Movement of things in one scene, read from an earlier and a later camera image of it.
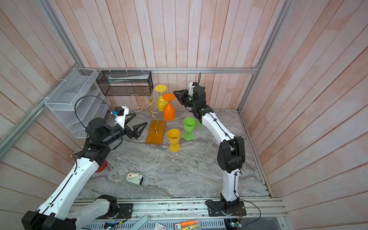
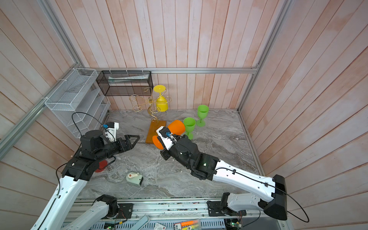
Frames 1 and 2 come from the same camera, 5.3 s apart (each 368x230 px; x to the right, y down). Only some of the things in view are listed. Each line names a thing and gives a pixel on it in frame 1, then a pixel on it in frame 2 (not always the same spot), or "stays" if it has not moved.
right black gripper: (182, 98) -> (167, 155)
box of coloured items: (193, 224) stays
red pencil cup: (103, 167) stays
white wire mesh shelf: (78, 99) stays
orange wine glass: (169, 112) -> (176, 127)
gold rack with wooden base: (155, 130) stays
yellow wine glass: (161, 102) stays
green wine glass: (189, 124) stays
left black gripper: (135, 133) -> (123, 147)
